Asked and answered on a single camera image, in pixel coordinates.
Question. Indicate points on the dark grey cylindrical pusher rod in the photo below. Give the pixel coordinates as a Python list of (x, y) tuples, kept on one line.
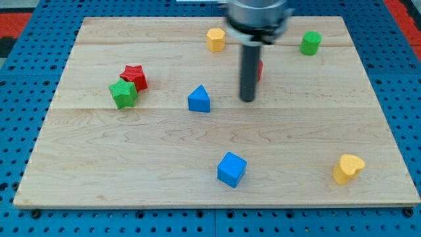
[(249, 69)]

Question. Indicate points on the yellow heart block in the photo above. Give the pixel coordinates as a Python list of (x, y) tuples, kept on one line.
[(347, 168)]

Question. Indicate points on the red circle block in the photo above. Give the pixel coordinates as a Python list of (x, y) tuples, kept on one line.
[(260, 69)]

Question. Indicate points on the green cylinder block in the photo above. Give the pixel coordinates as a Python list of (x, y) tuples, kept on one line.
[(310, 43)]

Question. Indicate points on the blue cube block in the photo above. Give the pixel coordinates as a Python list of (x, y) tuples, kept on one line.
[(231, 169)]

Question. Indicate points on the green star block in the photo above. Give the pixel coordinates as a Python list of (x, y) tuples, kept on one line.
[(123, 93)]

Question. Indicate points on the yellow hexagon block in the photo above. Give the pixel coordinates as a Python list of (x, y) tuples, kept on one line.
[(215, 40)]

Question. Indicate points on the light wooden board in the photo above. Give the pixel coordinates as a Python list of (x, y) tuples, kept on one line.
[(308, 111)]

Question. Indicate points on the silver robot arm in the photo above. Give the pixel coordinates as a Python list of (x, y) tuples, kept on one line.
[(255, 23)]

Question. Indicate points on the red star block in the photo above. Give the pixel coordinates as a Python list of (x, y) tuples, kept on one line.
[(136, 75)]

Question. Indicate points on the blue triangle block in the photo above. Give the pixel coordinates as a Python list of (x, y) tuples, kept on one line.
[(199, 100)]

